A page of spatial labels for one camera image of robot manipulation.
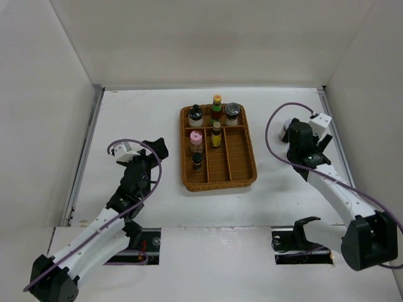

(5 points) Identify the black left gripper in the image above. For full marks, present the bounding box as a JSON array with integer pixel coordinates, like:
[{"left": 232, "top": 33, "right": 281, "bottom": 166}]
[{"left": 121, "top": 138, "right": 167, "bottom": 179}]

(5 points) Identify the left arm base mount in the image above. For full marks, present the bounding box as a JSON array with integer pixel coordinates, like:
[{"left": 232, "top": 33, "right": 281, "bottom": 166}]
[{"left": 105, "top": 228, "right": 162, "bottom": 266}]

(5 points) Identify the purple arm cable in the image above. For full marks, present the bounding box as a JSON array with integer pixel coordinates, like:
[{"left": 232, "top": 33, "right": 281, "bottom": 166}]
[
  {"left": 22, "top": 139, "right": 163, "bottom": 293},
  {"left": 264, "top": 102, "right": 403, "bottom": 268}
]

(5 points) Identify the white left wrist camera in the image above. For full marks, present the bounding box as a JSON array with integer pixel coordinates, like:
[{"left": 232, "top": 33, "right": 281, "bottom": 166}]
[{"left": 111, "top": 142, "right": 140, "bottom": 163}]

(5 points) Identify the black cap white powder bottle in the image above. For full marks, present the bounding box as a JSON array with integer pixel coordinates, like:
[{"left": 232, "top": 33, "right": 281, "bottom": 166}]
[{"left": 188, "top": 104, "right": 203, "bottom": 128}]

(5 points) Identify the red sauce bottle yellow cap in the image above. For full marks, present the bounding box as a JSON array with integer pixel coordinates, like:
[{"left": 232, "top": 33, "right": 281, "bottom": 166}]
[{"left": 210, "top": 94, "right": 223, "bottom": 126}]

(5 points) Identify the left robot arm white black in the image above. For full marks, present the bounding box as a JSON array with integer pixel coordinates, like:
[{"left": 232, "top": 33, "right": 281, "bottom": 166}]
[{"left": 24, "top": 138, "right": 169, "bottom": 301}]

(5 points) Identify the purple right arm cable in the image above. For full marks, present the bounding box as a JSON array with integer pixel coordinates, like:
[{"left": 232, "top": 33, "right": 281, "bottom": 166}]
[{"left": 264, "top": 102, "right": 403, "bottom": 268}]

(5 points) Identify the black cap pepper shaker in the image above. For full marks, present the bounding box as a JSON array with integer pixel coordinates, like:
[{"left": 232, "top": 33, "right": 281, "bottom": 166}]
[{"left": 191, "top": 152, "right": 203, "bottom": 172}]

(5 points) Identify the red label white lid jar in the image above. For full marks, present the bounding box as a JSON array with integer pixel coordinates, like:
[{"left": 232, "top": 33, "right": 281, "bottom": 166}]
[{"left": 279, "top": 119, "right": 292, "bottom": 143}]

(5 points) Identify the yellow oil bottle brown cap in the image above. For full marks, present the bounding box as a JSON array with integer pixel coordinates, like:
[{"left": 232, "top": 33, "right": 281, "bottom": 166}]
[{"left": 211, "top": 121, "right": 221, "bottom": 147}]

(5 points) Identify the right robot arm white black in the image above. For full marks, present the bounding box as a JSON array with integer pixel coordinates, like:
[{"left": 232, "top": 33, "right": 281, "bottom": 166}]
[{"left": 280, "top": 115, "right": 402, "bottom": 271}]

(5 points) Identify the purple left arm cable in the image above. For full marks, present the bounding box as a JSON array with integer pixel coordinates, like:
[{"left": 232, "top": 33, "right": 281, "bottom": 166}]
[{"left": 22, "top": 139, "right": 163, "bottom": 293}]

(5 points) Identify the pink cap spice jar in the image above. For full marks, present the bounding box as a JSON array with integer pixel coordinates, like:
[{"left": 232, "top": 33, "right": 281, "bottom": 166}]
[{"left": 190, "top": 130, "right": 205, "bottom": 153}]

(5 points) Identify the brown wicker divided basket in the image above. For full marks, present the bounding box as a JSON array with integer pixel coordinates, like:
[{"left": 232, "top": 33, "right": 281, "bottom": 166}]
[{"left": 179, "top": 104, "right": 258, "bottom": 192}]

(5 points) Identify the clear lid powder jar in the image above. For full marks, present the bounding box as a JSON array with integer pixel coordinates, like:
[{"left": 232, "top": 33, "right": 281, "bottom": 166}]
[{"left": 225, "top": 103, "right": 241, "bottom": 126}]

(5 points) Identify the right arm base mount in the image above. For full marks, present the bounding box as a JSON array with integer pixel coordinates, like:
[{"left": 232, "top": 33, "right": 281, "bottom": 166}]
[{"left": 271, "top": 216, "right": 333, "bottom": 265}]

